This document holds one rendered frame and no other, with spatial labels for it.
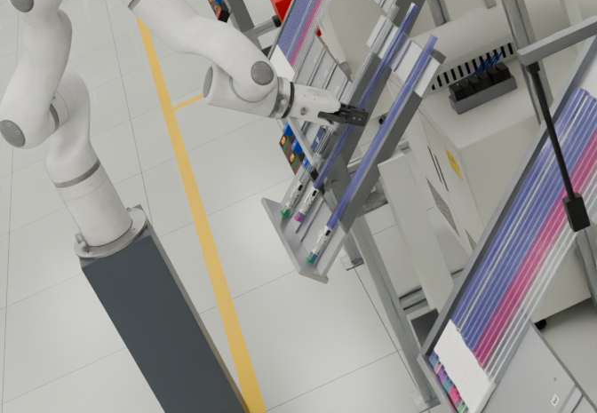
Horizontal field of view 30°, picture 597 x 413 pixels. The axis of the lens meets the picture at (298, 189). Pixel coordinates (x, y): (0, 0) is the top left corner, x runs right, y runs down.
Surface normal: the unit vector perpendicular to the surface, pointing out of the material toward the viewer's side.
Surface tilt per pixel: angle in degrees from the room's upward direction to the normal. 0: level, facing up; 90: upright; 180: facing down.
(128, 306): 90
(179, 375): 90
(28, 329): 0
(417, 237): 90
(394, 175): 90
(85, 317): 0
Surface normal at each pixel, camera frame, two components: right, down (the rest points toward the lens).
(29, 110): -0.04, 0.33
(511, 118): -0.36, -0.80
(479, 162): 0.21, 0.42
